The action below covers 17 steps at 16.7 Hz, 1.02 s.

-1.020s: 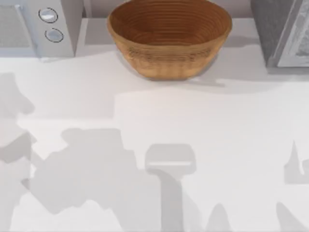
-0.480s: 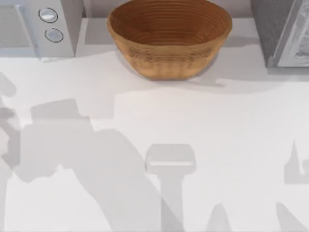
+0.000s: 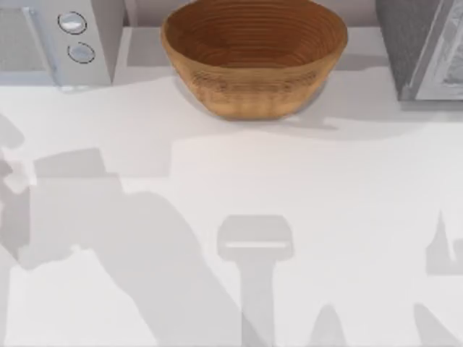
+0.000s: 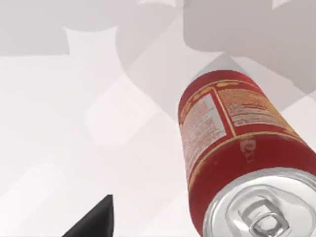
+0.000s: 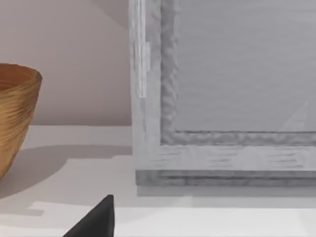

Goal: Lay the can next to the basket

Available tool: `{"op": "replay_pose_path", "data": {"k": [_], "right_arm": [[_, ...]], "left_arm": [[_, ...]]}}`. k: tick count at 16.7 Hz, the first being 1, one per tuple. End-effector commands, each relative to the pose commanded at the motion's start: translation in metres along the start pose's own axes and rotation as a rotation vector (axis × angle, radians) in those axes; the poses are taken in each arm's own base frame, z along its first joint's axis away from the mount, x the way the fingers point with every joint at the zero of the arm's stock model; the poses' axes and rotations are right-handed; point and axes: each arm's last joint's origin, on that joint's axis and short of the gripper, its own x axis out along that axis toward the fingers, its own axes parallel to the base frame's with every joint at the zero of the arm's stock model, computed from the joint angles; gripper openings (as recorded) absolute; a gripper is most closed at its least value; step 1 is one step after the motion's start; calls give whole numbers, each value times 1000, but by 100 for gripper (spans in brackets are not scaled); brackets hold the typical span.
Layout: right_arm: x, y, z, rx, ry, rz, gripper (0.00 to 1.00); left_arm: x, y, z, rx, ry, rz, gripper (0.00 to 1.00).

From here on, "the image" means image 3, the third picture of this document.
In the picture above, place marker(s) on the pale microwave oven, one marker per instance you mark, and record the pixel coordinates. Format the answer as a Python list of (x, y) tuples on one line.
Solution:
[(97, 43)]

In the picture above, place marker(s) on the round microwave knob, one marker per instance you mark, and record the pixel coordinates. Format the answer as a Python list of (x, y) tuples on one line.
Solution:
[(72, 22), (81, 52)]

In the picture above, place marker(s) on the brown wicker basket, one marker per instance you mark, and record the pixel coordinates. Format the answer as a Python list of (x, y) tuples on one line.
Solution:
[(253, 65)]

